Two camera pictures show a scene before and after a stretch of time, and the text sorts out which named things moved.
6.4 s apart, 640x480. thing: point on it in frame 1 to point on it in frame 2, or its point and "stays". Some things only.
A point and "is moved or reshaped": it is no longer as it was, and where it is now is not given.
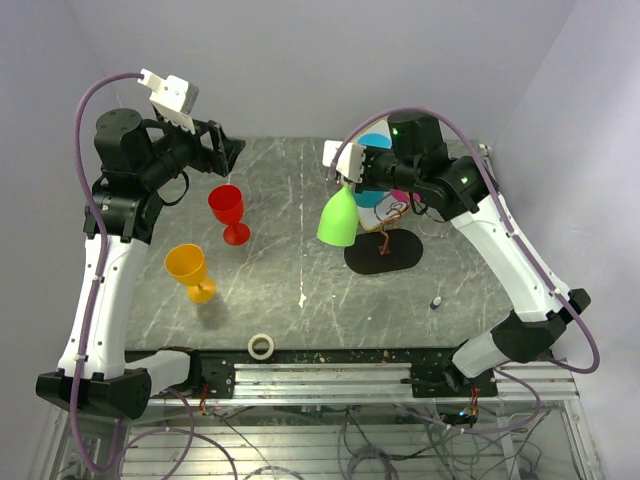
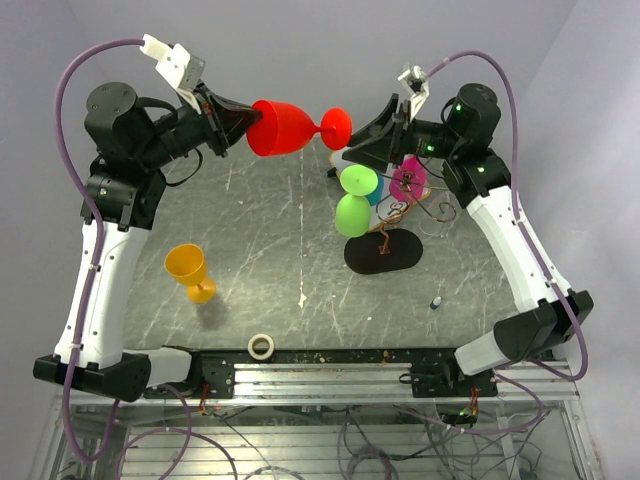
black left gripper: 210,160 to 224,121
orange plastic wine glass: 186,262 stays
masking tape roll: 261,356 stays
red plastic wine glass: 227,203 to 284,128
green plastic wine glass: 339,217 is moved or reshaped
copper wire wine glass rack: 386,250 stays
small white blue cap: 435,302 stays
